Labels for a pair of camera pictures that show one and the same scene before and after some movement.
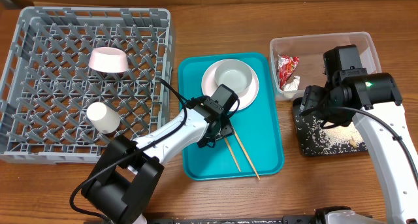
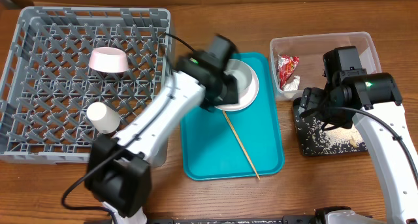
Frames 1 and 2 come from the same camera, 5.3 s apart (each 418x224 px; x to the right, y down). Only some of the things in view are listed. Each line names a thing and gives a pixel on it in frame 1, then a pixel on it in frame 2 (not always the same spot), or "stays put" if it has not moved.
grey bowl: (236, 74) stays put
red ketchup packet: (287, 65) stays put
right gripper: (309, 102) stays put
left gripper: (227, 127) to (231, 93)
